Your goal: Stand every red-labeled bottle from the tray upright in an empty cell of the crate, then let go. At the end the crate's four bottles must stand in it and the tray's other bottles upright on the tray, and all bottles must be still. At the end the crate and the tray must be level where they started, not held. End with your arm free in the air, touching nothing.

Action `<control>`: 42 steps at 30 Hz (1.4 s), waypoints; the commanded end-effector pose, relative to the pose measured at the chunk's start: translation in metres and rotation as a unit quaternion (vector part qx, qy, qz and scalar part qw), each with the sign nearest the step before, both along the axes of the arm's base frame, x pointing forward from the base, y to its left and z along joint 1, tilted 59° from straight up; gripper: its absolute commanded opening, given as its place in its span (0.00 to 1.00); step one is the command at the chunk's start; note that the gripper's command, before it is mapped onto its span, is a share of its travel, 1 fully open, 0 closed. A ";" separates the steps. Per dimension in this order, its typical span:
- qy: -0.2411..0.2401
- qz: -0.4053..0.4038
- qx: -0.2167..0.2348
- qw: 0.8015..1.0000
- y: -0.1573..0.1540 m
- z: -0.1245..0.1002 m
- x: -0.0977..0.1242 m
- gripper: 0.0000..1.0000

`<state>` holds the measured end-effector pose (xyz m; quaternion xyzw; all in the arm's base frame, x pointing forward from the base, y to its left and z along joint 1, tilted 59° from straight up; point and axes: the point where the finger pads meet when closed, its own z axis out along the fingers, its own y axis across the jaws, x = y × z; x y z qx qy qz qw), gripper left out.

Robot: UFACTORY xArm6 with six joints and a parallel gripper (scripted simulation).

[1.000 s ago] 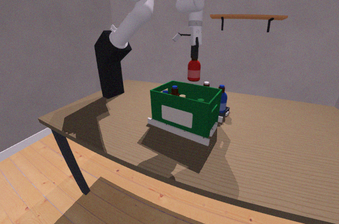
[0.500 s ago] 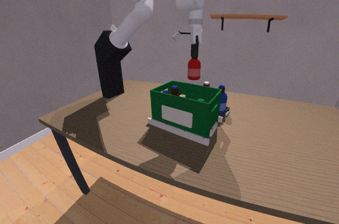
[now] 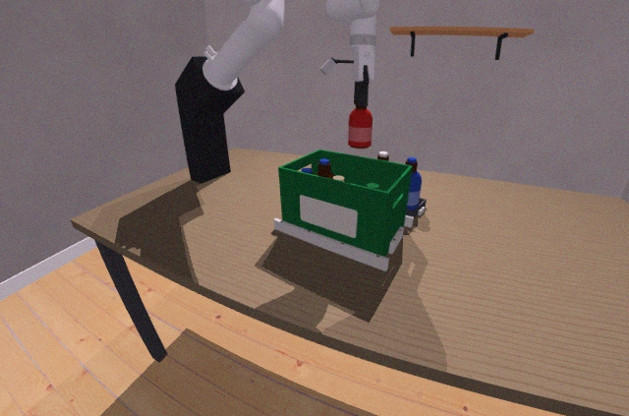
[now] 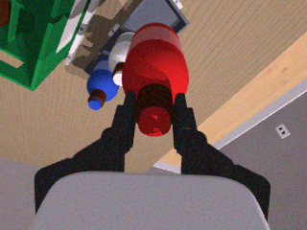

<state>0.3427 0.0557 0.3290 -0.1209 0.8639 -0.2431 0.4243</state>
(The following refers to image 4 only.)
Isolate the blue bottle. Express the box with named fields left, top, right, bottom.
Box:
left=86, top=57, right=120, bottom=110

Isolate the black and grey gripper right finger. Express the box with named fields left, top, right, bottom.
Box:
left=173, top=93, right=271, bottom=222

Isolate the red bottle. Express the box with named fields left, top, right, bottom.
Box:
left=121, top=23, right=189, bottom=137

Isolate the dark grey tray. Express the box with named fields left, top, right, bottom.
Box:
left=84, top=0, right=188, bottom=76

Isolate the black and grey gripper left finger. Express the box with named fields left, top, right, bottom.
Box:
left=35, top=90, right=136, bottom=214

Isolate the green crate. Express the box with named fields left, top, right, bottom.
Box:
left=0, top=0, right=91, bottom=91

